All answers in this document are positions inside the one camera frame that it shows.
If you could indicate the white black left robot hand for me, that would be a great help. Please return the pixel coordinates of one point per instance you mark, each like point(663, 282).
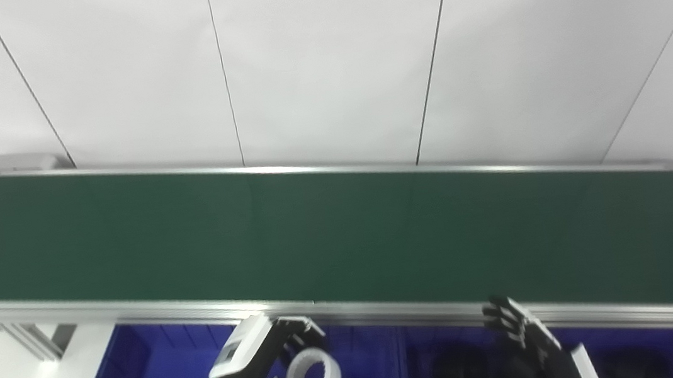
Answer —
point(245, 358)

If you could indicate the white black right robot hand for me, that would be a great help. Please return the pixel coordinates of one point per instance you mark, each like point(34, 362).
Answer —
point(546, 361)

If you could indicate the black cylindrical part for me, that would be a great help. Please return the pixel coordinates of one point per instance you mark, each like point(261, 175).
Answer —
point(458, 368)
point(629, 368)

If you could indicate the blue bin with white rings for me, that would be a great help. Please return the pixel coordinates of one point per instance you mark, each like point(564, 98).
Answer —
point(142, 376)

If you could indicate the blue bin with black parts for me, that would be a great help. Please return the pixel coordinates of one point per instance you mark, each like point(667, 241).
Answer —
point(419, 357)

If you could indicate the green conveyor belt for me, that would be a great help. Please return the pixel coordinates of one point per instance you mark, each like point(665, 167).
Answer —
point(389, 317)
point(342, 239)

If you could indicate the aluminium conveyor leg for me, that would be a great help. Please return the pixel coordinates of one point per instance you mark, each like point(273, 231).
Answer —
point(37, 340)

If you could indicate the grey conveyor end cap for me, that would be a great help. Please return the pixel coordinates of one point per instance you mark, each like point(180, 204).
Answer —
point(17, 164)

